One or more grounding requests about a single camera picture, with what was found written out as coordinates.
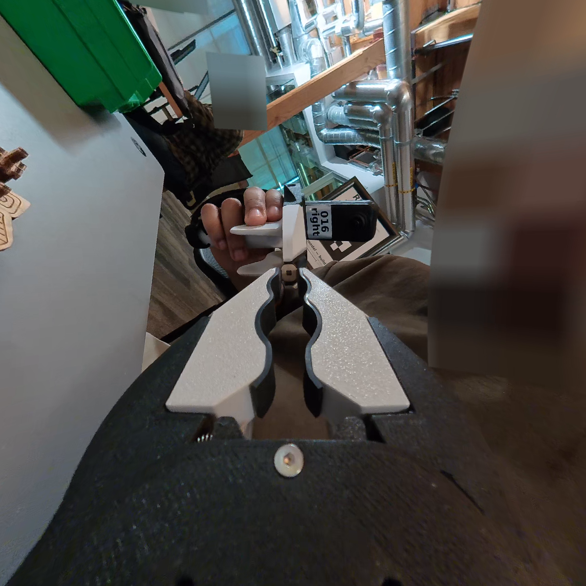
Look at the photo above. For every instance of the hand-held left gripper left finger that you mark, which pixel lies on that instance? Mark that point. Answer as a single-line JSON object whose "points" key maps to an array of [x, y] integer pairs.
{"points": [[219, 361]]}

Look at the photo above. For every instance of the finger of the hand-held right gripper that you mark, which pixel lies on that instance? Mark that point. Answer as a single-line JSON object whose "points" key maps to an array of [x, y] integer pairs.
{"points": [[263, 265], [293, 229]]}

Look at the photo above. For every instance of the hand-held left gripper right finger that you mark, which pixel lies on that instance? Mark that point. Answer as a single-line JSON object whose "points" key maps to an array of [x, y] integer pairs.
{"points": [[357, 361]]}

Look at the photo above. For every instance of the small wooden part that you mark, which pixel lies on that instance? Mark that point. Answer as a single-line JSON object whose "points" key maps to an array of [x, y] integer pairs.
{"points": [[290, 273]]}

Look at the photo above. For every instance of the wooden figure model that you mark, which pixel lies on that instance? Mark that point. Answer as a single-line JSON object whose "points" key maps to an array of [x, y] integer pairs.
{"points": [[9, 215]]}

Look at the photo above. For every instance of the person's right hand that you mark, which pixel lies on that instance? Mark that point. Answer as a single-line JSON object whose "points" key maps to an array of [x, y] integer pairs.
{"points": [[224, 224]]}

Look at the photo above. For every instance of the framed marker sign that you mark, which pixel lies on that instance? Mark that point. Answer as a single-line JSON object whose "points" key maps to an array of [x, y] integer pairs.
{"points": [[348, 251]]}

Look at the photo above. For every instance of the black mesh chair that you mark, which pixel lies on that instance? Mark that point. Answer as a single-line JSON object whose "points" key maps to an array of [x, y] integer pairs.
{"points": [[215, 272]]}

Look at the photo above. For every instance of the silver pipe cluster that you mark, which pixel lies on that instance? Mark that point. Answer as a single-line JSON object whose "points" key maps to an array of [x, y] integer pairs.
{"points": [[398, 114]]}

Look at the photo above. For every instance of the green plastic bin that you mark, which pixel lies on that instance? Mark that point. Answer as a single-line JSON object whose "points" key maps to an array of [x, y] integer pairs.
{"points": [[91, 45]]}

